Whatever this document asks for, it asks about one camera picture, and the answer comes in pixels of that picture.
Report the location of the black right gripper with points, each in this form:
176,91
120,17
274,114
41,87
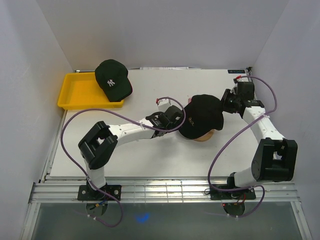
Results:
227,94

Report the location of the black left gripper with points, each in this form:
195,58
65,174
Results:
177,124

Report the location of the black baseball cap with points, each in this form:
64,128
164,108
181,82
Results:
203,113

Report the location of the dark green NY cap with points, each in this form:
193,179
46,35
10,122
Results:
112,78

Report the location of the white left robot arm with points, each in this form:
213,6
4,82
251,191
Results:
98,145

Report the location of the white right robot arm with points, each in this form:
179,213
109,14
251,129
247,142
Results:
275,156

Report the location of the black blue logo sticker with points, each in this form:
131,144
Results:
236,71

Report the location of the wooden hat stand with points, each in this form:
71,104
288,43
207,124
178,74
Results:
205,137

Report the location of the yellow plastic tray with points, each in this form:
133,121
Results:
80,91

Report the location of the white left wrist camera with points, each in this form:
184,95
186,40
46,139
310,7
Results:
163,104

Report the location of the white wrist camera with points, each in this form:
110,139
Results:
240,80
163,104

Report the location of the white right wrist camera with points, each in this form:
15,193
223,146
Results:
240,80

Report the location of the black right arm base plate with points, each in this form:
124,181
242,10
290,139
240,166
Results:
248,194

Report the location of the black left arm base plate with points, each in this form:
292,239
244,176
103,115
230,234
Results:
87,193

